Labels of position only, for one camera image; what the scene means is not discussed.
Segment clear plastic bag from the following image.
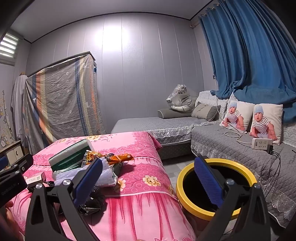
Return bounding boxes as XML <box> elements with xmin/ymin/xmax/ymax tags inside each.
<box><xmin>53</xmin><ymin>160</ymin><xmax>123</xmax><ymax>189</ymax></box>

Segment striped floral cloth cover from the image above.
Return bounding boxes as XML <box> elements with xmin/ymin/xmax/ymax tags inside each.
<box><xmin>25</xmin><ymin>52</ymin><xmax>107</xmax><ymax>154</ymax></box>

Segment dark foil wrapper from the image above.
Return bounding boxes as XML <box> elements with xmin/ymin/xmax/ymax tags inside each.
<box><xmin>78</xmin><ymin>188</ymin><xmax>105</xmax><ymax>215</ymax></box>

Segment white power cable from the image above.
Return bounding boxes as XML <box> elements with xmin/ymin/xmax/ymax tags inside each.
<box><xmin>216</xmin><ymin>90</ymin><xmax>253</xmax><ymax>144</ymax></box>

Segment window blind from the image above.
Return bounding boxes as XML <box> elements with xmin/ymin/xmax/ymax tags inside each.
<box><xmin>0</xmin><ymin>32</ymin><xmax>19</xmax><ymax>66</ymax></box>

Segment white hanging cloth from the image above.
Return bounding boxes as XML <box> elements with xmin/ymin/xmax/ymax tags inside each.
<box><xmin>11</xmin><ymin>75</ymin><xmax>29</xmax><ymax>139</ymax></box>

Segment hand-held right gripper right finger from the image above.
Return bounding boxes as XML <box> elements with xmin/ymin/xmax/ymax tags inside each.
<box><xmin>194</xmin><ymin>156</ymin><xmax>271</xmax><ymax>241</ymax></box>

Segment white drawer cabinet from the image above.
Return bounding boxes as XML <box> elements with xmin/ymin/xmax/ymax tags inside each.
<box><xmin>0</xmin><ymin>139</ymin><xmax>23</xmax><ymax>166</ymax></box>

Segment blue curtain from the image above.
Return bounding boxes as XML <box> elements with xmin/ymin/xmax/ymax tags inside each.
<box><xmin>199</xmin><ymin>0</ymin><xmax>296</xmax><ymax>123</ymax></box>

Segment grey quilted sofa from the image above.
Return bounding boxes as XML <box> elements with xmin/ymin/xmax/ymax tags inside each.
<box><xmin>111</xmin><ymin>90</ymin><xmax>296</xmax><ymax>229</ymax></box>

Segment orange snack wrapper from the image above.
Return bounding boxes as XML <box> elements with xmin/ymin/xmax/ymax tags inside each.
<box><xmin>102</xmin><ymin>153</ymin><xmax>134</xmax><ymax>165</ymax></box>

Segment yellow rimmed trash bin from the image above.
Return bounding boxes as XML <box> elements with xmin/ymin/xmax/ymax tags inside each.
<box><xmin>176</xmin><ymin>158</ymin><xmax>258</xmax><ymax>234</ymax></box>

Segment baby print pillow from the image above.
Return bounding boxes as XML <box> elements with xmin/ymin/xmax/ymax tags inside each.
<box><xmin>220</xmin><ymin>94</ymin><xmax>255</xmax><ymax>133</ymax></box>
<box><xmin>249</xmin><ymin>103</ymin><xmax>283</xmax><ymax>145</ymax></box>

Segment grey bolster pillow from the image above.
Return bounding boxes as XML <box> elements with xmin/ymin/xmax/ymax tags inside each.
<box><xmin>158</xmin><ymin>108</ymin><xmax>192</xmax><ymax>119</ymax></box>

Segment cartoon printed wall mat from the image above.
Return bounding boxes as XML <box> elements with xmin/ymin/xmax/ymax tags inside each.
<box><xmin>0</xmin><ymin>90</ymin><xmax>12</xmax><ymax>142</ymax></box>

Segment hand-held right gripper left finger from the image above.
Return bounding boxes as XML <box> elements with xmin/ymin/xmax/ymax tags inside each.
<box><xmin>25</xmin><ymin>158</ymin><xmax>103</xmax><ymax>241</ymax></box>

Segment silver foil snack wrapper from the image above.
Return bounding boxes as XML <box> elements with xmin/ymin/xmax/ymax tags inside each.
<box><xmin>81</xmin><ymin>150</ymin><xmax>102</xmax><ymax>166</ymax></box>

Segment white tiger plush toy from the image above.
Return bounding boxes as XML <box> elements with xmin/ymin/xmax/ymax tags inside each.
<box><xmin>166</xmin><ymin>84</ymin><xmax>199</xmax><ymax>112</ymax></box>

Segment black charger cable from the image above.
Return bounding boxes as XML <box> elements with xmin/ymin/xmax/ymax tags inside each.
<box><xmin>264</xmin><ymin>151</ymin><xmax>282</xmax><ymax>198</ymax></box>

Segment small white box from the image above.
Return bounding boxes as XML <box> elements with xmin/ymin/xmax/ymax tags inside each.
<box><xmin>25</xmin><ymin>173</ymin><xmax>47</xmax><ymax>185</ymax></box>

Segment grey square cushion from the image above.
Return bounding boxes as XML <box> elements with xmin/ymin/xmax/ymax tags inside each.
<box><xmin>191</xmin><ymin>101</ymin><xmax>221</xmax><ymax>122</ymax></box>

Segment pink floral blanket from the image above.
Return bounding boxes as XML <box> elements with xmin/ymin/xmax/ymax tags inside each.
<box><xmin>9</xmin><ymin>132</ymin><xmax>197</xmax><ymax>241</ymax></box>

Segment white power strip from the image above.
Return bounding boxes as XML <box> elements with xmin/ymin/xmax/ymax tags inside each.
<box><xmin>252</xmin><ymin>138</ymin><xmax>274</xmax><ymax>150</ymax></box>

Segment large green white tissue pack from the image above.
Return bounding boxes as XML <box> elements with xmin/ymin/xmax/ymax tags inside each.
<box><xmin>48</xmin><ymin>139</ymin><xmax>93</xmax><ymax>173</ymax></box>

